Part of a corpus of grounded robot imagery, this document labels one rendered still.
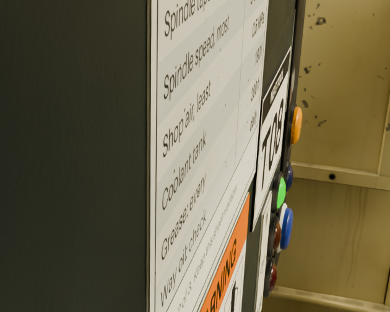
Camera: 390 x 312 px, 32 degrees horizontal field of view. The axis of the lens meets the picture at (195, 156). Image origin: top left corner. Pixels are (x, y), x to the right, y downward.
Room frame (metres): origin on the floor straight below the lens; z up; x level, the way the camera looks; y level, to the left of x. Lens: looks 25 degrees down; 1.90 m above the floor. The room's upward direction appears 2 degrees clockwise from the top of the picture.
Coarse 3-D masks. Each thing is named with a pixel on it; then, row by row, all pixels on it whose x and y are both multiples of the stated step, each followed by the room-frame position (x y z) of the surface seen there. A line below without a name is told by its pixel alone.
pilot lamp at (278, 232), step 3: (279, 225) 0.38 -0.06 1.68; (276, 228) 0.37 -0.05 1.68; (279, 228) 0.38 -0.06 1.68; (276, 231) 0.37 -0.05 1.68; (279, 231) 0.38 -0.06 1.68; (276, 234) 0.37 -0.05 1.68; (279, 234) 0.37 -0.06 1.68; (276, 237) 0.37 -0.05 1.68; (279, 237) 0.37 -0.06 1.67; (276, 240) 0.37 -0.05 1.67; (279, 240) 0.37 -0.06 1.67; (276, 243) 0.37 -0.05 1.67; (279, 243) 0.38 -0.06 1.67; (273, 246) 0.37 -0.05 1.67; (276, 246) 0.37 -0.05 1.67; (273, 249) 0.37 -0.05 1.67
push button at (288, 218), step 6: (288, 210) 0.42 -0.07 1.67; (288, 216) 0.42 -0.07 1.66; (288, 222) 0.42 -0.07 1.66; (282, 228) 0.41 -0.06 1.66; (288, 228) 0.41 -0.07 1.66; (282, 234) 0.41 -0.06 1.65; (288, 234) 0.41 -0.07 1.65; (282, 240) 0.41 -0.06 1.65; (288, 240) 0.42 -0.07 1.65; (282, 246) 0.41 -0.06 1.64
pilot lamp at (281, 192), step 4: (280, 184) 0.37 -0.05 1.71; (284, 184) 0.38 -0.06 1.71; (280, 188) 0.37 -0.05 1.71; (284, 188) 0.38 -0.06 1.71; (280, 192) 0.37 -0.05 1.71; (284, 192) 0.38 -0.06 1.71; (280, 196) 0.37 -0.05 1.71; (284, 196) 0.38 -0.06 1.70; (280, 200) 0.37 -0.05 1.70; (280, 204) 0.37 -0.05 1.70
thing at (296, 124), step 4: (296, 108) 0.42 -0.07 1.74; (296, 112) 0.42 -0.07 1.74; (300, 112) 0.42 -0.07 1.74; (296, 116) 0.42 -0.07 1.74; (300, 116) 0.42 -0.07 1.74; (296, 120) 0.42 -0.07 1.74; (300, 120) 0.42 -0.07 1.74; (292, 124) 0.41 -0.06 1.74; (296, 124) 0.41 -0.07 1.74; (300, 124) 0.42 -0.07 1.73; (292, 128) 0.41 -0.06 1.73; (296, 128) 0.41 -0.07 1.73; (300, 128) 0.42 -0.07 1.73; (292, 132) 0.41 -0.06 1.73; (296, 132) 0.41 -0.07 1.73; (292, 136) 0.41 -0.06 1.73; (296, 136) 0.41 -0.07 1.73; (292, 140) 0.41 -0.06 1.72; (296, 140) 0.42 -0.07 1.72
